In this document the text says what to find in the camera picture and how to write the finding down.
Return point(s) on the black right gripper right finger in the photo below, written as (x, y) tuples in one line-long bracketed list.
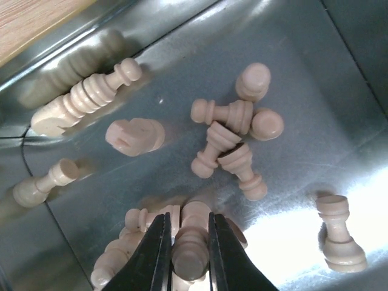
[(229, 266)]

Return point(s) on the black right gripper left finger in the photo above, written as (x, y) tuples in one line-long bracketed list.
[(150, 266)]

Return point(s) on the cream chess rook lying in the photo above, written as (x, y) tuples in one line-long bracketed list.
[(135, 137)]

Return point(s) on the cream chess queen piece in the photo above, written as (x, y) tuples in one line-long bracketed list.
[(85, 97)]

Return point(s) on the cream piece bottom corner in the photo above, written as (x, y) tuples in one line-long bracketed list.
[(116, 255)]

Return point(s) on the cream pawn lying lowest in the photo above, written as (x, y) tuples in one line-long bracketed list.
[(238, 161)]

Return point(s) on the cream rook right side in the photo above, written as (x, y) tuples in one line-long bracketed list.
[(341, 252)]

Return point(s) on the cream pawn round base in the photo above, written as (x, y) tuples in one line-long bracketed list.
[(266, 124)]

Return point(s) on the silver metal tin box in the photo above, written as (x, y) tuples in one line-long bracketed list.
[(328, 62)]

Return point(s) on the cream pawn upright top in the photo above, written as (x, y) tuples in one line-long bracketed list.
[(253, 83)]

